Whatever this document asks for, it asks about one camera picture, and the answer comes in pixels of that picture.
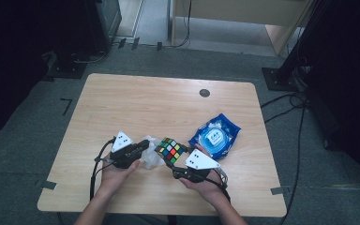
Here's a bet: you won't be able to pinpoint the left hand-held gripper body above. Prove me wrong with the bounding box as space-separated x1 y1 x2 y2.
108 130 145 170

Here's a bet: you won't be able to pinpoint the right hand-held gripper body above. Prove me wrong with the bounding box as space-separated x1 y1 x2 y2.
171 148 222 185

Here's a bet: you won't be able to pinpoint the white wet wipe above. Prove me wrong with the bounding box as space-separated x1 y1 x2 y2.
140 134 167 171

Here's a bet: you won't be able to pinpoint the multicoloured puzzle cube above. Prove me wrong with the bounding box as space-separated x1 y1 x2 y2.
154 136 185 166

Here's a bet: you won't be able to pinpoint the blue wet wipes pack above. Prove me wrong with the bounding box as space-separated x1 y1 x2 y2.
187 112 242 161

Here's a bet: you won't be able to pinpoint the person's right hand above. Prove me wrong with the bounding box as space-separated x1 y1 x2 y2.
179 143 230 204

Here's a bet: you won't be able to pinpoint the person's left hand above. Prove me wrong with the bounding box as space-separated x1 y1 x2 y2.
97 149 142 201

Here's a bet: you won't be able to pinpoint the person's lap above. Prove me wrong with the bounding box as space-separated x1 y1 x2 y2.
102 214 223 225

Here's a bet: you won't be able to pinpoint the black angled floor tape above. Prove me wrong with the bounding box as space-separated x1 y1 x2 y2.
59 97 73 117

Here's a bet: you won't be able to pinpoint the grey tape strip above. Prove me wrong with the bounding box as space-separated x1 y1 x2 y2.
39 180 58 190
270 186 292 196

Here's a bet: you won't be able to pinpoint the black stand with base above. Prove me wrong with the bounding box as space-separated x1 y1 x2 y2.
261 0 329 93

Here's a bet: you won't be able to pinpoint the dark cabinet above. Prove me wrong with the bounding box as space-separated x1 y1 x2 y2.
83 0 123 54

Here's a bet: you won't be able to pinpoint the light wooden cabinet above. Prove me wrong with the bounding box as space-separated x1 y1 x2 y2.
170 0 314 56

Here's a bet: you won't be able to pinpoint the right hand-held gripper cable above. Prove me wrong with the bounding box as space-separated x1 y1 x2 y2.
211 166 232 203

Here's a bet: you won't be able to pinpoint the hand-held gripper cable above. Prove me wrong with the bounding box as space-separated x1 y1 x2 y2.
211 166 232 203
89 138 117 202

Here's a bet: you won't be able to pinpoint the left hand-held gripper cable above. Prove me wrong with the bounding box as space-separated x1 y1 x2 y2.
89 138 117 202

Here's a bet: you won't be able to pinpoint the black stand base plate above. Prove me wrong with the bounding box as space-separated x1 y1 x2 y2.
46 51 89 80

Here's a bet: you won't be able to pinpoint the black looped floor cables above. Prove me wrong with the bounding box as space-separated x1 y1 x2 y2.
260 91 309 225

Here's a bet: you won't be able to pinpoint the black hanging cable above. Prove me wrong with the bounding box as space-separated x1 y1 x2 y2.
172 0 192 49

